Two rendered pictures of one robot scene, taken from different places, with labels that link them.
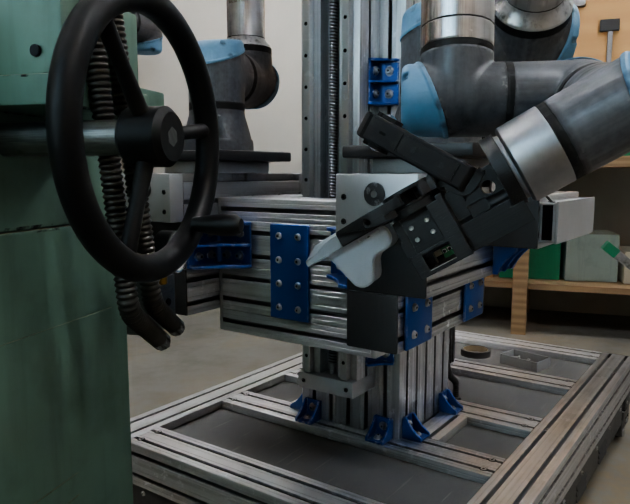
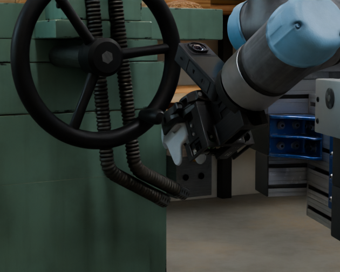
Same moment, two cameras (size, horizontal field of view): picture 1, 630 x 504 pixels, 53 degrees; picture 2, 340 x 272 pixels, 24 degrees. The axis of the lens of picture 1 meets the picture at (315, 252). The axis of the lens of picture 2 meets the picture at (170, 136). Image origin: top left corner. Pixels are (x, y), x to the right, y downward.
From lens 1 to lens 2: 0.79 m
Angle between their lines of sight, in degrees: 44
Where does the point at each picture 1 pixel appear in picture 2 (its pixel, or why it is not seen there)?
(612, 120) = (260, 54)
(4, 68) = (50, 15)
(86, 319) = not seen: hidden behind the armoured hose
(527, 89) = not seen: hidden behind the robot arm
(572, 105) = (248, 42)
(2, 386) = (46, 206)
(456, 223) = (202, 123)
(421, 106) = (234, 35)
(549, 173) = (239, 91)
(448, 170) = (206, 86)
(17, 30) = not seen: outside the picture
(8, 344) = (52, 181)
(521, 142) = (225, 68)
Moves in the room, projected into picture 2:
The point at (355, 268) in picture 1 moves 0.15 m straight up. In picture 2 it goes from (174, 151) to (174, 40)
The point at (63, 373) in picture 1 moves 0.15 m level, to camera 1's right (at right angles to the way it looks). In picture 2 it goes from (97, 210) to (155, 222)
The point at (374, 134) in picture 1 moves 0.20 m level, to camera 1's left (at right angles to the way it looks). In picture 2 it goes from (178, 59) to (82, 58)
